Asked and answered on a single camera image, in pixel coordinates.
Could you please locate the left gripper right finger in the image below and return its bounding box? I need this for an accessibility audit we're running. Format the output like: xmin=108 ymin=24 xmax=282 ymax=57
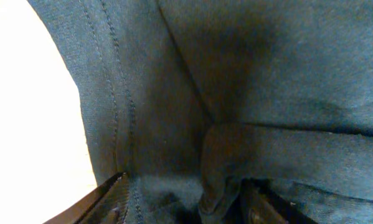
xmin=238 ymin=180 xmax=317 ymax=224

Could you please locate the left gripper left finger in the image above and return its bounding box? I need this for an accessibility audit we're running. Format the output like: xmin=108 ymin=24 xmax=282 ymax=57
xmin=44 ymin=172 xmax=130 ymax=224

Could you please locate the black t-shirt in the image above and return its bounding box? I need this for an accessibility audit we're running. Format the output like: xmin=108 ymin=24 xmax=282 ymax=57
xmin=31 ymin=0 xmax=373 ymax=223

